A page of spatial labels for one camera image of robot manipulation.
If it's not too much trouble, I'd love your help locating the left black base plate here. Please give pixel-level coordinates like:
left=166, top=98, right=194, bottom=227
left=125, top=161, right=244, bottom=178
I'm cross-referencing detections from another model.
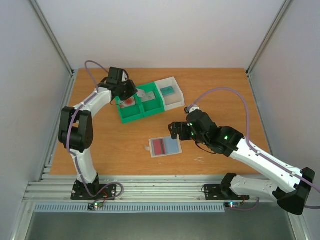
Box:
left=70, top=180, right=117, bottom=201

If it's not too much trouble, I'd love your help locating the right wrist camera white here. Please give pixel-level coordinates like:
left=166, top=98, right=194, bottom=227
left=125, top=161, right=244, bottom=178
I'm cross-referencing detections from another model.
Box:
left=184, top=105, right=200, bottom=114

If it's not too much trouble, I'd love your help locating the grey slotted cable duct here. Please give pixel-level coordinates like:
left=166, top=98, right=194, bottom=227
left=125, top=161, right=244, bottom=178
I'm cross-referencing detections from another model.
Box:
left=34, top=202, right=225, bottom=214

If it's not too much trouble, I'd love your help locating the aluminium corner post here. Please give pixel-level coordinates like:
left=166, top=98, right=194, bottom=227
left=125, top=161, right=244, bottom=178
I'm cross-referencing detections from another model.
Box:
left=28, top=0, right=75, bottom=77
left=245, top=0, right=294, bottom=78

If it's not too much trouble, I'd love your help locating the middle green bin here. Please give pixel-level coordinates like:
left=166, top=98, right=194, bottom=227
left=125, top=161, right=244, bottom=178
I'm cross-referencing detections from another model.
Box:
left=137, top=82, right=165, bottom=118

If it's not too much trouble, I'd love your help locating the left controller board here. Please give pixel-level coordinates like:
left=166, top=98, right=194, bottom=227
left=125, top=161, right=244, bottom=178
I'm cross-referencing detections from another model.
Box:
left=87, top=202, right=104, bottom=211

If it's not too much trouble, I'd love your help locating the beige card holder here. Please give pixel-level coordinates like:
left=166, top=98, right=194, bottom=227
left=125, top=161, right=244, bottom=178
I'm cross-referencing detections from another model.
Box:
left=144, top=136, right=182, bottom=158

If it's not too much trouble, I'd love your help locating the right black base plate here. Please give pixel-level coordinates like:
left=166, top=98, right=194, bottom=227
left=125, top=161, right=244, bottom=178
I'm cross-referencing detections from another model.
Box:
left=201, top=184, right=250, bottom=201

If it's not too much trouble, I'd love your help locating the aluminium rail frame front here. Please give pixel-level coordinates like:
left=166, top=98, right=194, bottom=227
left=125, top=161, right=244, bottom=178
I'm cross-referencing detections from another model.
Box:
left=22, top=174, right=298, bottom=203

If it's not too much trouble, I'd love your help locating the grey card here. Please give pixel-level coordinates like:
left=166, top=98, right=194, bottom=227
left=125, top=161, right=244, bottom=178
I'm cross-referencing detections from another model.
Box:
left=141, top=91, right=156, bottom=103

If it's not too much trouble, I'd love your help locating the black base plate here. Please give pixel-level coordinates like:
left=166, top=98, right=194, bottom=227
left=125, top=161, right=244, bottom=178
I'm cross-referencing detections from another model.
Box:
left=70, top=180, right=117, bottom=201
left=201, top=184, right=250, bottom=201

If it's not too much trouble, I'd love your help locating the right controller board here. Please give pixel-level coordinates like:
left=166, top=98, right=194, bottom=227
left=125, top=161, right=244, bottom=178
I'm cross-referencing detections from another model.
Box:
left=224, top=201, right=242, bottom=209

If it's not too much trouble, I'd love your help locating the white card magnetic stripe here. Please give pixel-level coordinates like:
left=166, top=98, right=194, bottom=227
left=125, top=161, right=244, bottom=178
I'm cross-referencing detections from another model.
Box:
left=136, top=89, right=147, bottom=99

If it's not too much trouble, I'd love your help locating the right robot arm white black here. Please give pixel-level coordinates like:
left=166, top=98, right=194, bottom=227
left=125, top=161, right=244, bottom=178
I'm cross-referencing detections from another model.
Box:
left=168, top=109, right=315, bottom=216

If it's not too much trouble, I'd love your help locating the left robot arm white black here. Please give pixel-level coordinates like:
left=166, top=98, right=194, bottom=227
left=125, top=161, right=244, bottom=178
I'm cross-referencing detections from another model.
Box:
left=58, top=67, right=138, bottom=199

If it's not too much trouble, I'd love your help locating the white bin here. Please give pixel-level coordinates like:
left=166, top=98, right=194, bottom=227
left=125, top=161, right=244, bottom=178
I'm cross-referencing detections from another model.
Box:
left=154, top=76, right=185, bottom=112

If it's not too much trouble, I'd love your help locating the card with red circle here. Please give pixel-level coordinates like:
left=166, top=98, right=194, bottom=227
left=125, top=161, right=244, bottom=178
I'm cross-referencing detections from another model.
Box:
left=119, top=97, right=136, bottom=109

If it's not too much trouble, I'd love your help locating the right aluminium corner post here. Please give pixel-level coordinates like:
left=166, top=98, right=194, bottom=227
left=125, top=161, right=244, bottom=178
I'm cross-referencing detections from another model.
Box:
left=245, top=0, right=294, bottom=78

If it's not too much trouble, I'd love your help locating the green bin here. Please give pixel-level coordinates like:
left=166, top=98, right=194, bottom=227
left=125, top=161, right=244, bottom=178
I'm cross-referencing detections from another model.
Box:
left=115, top=94, right=144, bottom=124
left=137, top=82, right=165, bottom=118

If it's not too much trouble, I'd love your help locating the teal card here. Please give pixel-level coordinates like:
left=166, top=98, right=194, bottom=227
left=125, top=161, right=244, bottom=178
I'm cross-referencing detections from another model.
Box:
left=160, top=86, right=175, bottom=97

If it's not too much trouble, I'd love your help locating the left green bin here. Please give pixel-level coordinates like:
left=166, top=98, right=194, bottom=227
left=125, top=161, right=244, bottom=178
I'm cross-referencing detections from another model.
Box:
left=115, top=94, right=144, bottom=124

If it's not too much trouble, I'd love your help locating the controller board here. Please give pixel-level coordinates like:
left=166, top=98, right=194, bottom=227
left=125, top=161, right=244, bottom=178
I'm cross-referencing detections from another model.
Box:
left=224, top=201, right=242, bottom=209
left=87, top=202, right=104, bottom=211

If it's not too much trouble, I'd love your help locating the left aluminium corner post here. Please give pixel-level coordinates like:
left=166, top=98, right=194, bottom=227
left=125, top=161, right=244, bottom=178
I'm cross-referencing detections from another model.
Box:
left=28, top=0, right=75, bottom=77

